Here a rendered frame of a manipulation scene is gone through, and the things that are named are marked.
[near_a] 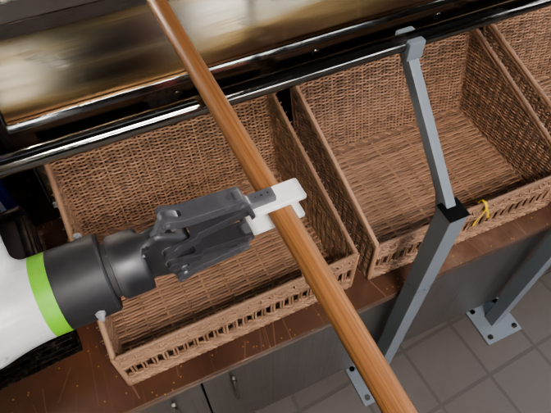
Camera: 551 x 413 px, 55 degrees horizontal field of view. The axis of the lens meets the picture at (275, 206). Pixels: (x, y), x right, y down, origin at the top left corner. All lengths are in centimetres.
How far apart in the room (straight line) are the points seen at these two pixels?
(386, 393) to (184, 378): 72
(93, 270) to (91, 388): 69
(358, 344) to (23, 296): 34
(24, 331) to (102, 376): 66
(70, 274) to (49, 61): 66
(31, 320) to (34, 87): 67
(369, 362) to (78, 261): 31
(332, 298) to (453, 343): 138
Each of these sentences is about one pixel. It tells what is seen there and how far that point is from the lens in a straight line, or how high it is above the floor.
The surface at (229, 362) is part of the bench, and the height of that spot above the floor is 58.
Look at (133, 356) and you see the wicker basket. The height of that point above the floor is 71.
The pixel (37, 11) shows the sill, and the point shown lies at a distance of 109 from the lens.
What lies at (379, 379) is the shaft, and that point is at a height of 121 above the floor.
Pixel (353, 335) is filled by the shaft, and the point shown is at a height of 121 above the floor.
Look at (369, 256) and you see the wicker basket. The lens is 123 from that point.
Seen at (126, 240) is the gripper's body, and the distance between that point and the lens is 59.
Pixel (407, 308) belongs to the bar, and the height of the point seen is 59.
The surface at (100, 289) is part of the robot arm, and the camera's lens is 58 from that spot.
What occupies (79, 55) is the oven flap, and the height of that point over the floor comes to 103.
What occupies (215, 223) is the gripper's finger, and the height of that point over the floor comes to 122.
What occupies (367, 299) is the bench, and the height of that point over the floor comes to 58.
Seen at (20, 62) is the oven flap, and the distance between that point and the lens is 116.
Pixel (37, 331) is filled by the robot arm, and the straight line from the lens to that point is 60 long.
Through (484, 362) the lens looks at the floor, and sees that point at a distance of 194.
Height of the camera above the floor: 171
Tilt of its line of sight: 55 degrees down
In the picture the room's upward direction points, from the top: straight up
